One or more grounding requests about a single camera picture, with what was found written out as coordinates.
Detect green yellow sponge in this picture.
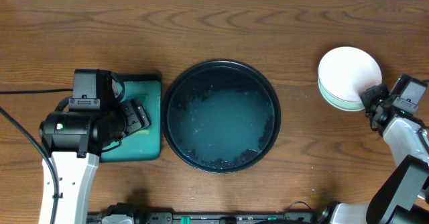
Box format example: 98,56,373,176
135,128,150,135

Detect mint plate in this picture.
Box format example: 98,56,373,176
318,79,364,112

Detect white plate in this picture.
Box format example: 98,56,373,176
318,46,382,103

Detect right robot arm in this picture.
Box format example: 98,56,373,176
316,74,428,224

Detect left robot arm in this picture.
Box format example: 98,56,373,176
39,69,151,223

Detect green rectangular sponge tray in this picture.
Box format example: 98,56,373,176
101,74,162,162

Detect black round tray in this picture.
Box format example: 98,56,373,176
161,60,282,173

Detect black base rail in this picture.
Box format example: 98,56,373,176
86,203,328,224

